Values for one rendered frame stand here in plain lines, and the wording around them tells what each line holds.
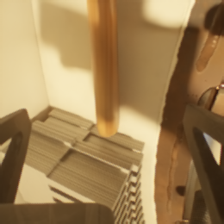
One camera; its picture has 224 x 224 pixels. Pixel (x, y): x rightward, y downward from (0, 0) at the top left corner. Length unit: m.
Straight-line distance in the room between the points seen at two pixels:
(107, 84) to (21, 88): 0.12
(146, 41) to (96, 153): 0.14
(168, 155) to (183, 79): 0.11
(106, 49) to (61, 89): 0.13
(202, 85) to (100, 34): 0.11
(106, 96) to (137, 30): 0.07
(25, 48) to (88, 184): 0.17
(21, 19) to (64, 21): 0.05
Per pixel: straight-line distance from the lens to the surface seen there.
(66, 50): 0.26
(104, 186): 0.23
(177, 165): 0.29
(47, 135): 0.28
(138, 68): 0.22
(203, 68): 0.21
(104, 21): 0.18
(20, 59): 0.27
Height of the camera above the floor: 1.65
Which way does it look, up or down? 46 degrees down
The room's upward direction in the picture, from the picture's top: 141 degrees counter-clockwise
